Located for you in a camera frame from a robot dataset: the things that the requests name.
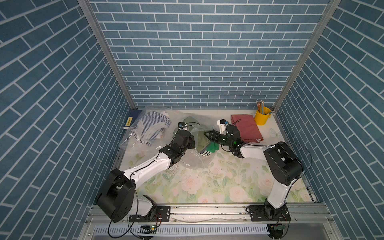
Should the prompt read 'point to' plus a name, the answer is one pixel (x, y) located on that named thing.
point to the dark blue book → (133, 114)
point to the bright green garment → (212, 146)
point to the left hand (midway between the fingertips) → (195, 137)
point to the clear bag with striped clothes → (150, 129)
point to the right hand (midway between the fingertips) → (206, 134)
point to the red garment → (248, 129)
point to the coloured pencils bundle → (260, 106)
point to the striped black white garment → (206, 153)
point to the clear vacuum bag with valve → (197, 123)
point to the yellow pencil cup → (261, 119)
